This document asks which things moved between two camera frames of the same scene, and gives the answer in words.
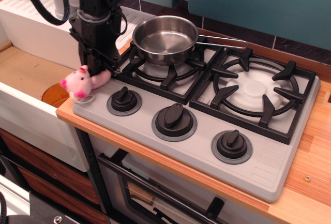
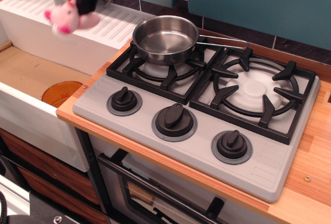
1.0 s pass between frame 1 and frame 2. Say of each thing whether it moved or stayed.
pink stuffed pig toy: moved
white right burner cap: stayed
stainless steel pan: stayed
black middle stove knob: stayed
